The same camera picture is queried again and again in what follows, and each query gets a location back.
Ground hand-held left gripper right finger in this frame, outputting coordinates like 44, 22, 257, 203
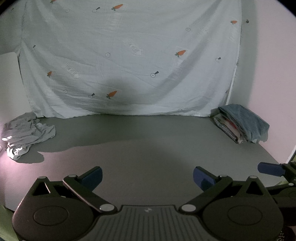
181, 166, 270, 213

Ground folded checked cloth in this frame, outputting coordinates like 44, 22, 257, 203
213, 116, 241, 143

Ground carrot print pale sheet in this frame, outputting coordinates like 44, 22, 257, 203
17, 0, 242, 119

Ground crumpled pale blue garment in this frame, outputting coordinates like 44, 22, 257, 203
2, 112, 56, 162

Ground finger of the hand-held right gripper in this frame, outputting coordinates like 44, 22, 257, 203
266, 182, 296, 204
258, 162, 296, 183

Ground folded white red cloth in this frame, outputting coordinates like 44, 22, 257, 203
220, 115, 251, 143

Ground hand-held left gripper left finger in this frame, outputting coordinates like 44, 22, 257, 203
30, 166, 117, 214

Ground green cloth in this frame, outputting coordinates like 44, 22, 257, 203
0, 204, 15, 241

